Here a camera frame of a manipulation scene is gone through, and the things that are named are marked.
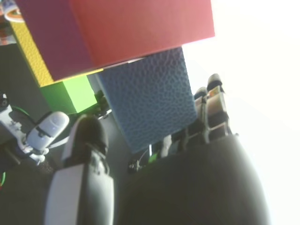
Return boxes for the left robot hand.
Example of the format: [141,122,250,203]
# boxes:
[44,73,270,225]

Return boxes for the blue cube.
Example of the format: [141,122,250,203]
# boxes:
[95,46,198,155]

